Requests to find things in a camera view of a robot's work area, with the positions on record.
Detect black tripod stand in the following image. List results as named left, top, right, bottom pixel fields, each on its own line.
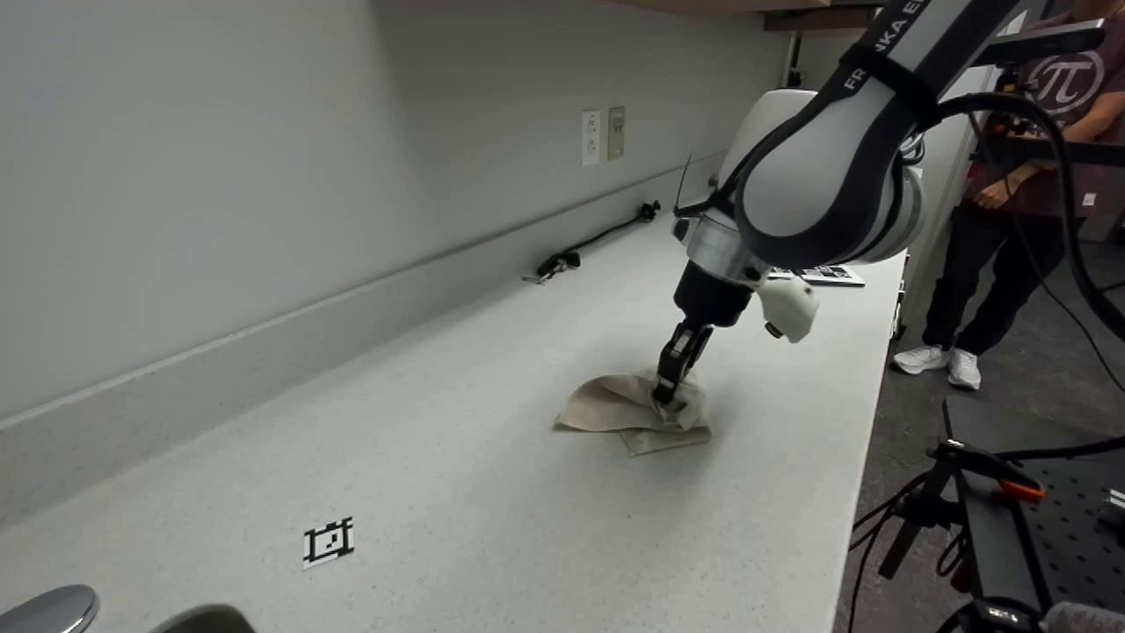
left=846, top=396, right=1125, bottom=633

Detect beige wall switch plate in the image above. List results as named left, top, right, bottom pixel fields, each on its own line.
left=605, top=104, right=629, bottom=167

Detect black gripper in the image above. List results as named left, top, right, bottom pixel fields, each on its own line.
left=650, top=258, right=760, bottom=413

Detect black horizontal mount rod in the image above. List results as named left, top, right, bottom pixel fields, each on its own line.
left=1031, top=134, right=1125, bottom=168

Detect black perforated breadboard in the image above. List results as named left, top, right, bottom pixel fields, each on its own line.
left=1015, top=449, right=1125, bottom=617

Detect person in maroon shirt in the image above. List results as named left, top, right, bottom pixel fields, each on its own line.
left=888, top=0, right=1125, bottom=396

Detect chrome faucet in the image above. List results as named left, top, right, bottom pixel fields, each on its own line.
left=0, top=580, right=258, bottom=633

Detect white wall outlet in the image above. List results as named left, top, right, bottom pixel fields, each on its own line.
left=581, top=110, right=605, bottom=171

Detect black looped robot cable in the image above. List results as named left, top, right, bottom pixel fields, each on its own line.
left=921, top=87, right=1125, bottom=346

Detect black bar camera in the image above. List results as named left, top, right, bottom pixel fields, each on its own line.
left=977, top=19, right=1106, bottom=70

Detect beige cloth towel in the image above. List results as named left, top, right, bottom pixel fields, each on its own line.
left=551, top=368, right=718, bottom=462

